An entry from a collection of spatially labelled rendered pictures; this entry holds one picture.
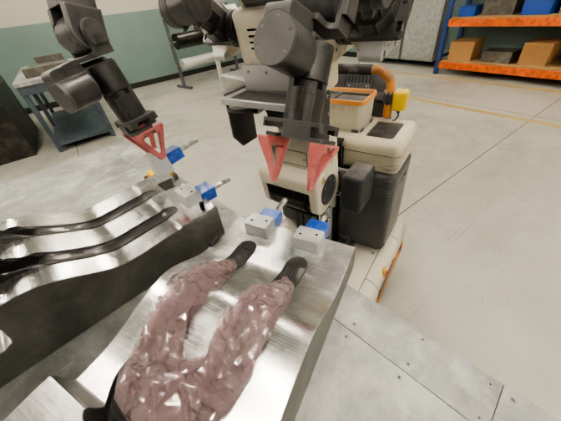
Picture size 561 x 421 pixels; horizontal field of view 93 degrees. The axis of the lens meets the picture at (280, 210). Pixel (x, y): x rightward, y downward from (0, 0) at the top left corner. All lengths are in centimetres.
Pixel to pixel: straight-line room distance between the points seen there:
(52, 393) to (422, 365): 47
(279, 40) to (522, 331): 153
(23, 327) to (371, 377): 52
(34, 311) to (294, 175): 64
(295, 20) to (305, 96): 9
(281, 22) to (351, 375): 46
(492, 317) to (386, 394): 121
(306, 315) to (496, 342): 124
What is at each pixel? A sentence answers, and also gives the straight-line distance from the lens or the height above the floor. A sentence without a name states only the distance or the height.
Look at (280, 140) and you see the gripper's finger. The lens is 45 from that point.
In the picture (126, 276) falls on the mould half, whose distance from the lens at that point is 58.
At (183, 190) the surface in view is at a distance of 63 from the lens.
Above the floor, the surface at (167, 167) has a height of 95.
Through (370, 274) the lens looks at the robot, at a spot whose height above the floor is 28.
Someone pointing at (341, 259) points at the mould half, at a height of 86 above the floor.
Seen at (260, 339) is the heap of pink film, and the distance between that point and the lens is 36.
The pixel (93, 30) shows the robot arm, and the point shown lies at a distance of 63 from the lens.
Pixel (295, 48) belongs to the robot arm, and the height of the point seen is 118.
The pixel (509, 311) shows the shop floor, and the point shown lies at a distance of 168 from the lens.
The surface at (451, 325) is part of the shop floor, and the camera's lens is 152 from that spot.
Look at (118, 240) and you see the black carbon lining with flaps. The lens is 63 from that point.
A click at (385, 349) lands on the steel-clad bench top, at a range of 48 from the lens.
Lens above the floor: 123
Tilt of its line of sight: 38 degrees down
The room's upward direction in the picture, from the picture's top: 7 degrees counter-clockwise
